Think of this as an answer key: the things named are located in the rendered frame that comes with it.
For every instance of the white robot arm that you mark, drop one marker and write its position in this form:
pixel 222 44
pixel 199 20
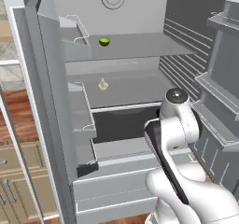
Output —
pixel 177 125

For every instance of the grey fridge shelf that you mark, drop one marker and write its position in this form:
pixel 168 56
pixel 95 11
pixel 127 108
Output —
pixel 124 90
pixel 130 47

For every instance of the grey open fridge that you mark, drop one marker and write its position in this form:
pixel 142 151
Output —
pixel 130 62

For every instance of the grey fridge door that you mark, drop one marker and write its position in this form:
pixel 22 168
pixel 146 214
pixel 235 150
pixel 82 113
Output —
pixel 46 94
pixel 217 109

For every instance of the grey fridge drawer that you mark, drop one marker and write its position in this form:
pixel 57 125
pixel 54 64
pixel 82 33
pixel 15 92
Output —
pixel 121 187

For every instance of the pale garlic bulb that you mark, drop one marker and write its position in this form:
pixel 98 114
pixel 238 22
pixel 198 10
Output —
pixel 103 84

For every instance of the green halved kiwi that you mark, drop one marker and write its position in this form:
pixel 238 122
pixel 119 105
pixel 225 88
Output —
pixel 104 41

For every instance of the beige kitchen cupboards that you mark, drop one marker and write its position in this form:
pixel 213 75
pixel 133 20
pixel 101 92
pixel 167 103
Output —
pixel 18 181

